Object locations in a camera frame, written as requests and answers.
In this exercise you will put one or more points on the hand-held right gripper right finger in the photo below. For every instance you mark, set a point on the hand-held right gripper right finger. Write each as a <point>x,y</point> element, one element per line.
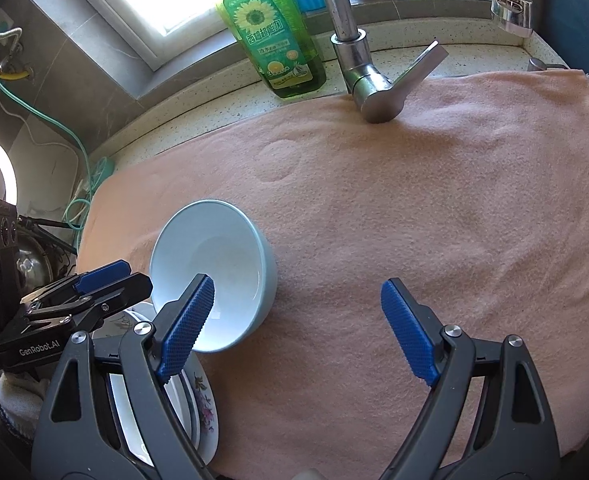
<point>407,330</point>

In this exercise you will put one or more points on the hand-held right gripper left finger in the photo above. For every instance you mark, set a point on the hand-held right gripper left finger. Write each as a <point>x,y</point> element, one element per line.
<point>187,327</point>

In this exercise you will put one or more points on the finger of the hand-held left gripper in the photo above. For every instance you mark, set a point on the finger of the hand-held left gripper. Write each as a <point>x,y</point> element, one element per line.
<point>124,292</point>
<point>102,275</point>

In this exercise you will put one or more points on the white bowl with teal outside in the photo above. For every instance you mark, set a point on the white bowl with teal outside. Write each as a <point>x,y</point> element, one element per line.
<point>209,255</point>

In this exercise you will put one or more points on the large floral plate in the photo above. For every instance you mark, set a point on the large floral plate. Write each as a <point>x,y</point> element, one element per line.
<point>207,410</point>

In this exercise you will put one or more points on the person's left hand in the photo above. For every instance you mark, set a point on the person's left hand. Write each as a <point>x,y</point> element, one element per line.
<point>19,392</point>

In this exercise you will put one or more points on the steel pot lid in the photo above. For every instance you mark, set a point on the steel pot lid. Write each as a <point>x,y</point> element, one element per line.
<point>30,266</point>

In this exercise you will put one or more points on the pink towel cloth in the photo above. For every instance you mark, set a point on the pink towel cloth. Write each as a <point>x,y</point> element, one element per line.
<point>399,200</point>

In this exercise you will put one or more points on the metal flexible pipe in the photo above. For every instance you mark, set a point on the metal flexible pipe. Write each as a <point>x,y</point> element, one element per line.
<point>2,35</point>

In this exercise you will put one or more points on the chrome kitchen faucet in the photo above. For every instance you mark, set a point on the chrome kitchen faucet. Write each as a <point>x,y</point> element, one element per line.
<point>354,50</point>

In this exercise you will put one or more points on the green dish soap bottle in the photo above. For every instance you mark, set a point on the green dish soap bottle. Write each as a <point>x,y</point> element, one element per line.
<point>274,35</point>

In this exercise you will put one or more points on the window frame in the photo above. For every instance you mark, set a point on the window frame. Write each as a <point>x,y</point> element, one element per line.
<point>139,30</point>

